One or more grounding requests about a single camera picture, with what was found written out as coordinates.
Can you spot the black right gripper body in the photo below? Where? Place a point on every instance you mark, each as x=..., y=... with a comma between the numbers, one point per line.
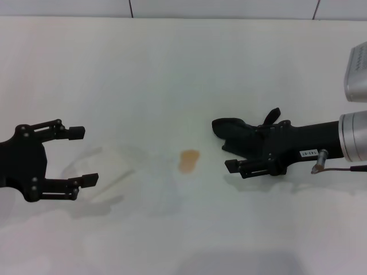
x=304, y=140

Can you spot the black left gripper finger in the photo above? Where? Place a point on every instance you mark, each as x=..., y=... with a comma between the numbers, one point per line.
x=90, y=179
x=77, y=132

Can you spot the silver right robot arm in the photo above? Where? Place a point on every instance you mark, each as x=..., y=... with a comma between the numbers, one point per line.
x=354, y=137

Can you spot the brown water stain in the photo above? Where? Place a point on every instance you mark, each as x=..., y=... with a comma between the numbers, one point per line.
x=188, y=160

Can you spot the dark blue rag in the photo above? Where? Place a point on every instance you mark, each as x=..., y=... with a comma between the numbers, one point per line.
x=229, y=129

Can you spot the clear plastic cup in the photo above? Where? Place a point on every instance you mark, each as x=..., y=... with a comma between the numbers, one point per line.
x=114, y=160

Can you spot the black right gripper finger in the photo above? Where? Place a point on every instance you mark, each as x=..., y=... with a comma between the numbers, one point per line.
x=268, y=128
x=231, y=166

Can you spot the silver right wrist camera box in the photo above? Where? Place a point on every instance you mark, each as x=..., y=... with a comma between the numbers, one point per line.
x=358, y=74

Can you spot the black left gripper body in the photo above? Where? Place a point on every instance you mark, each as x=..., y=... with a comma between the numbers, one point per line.
x=23, y=160

